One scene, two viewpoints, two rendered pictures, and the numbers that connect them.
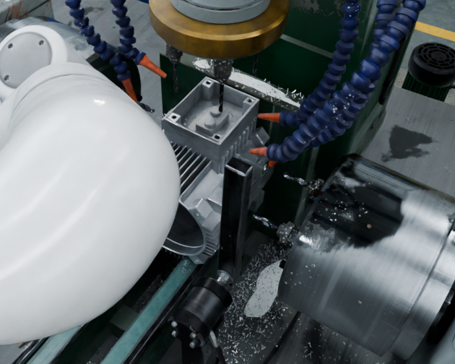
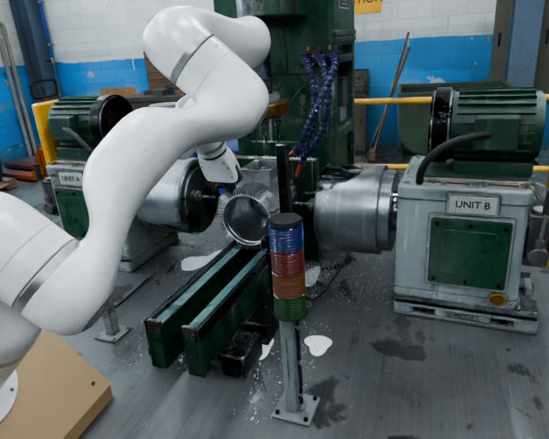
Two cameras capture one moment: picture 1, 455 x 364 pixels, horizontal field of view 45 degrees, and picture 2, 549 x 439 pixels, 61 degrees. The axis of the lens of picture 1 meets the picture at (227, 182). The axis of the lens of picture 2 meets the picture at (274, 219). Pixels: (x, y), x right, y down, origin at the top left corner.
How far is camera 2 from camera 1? 0.79 m
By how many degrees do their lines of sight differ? 29
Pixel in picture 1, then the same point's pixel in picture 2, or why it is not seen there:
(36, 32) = not seen: hidden behind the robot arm
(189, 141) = (254, 177)
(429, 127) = not seen: hidden behind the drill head
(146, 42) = not seen: hidden behind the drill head
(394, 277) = (365, 187)
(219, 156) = (270, 178)
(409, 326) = (380, 209)
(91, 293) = (257, 32)
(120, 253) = (261, 29)
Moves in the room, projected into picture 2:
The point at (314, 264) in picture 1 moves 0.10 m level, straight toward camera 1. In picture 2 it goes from (328, 197) to (323, 210)
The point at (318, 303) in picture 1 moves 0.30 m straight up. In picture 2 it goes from (335, 219) to (333, 102)
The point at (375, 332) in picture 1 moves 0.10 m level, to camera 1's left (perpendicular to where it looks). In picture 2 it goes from (365, 219) to (327, 223)
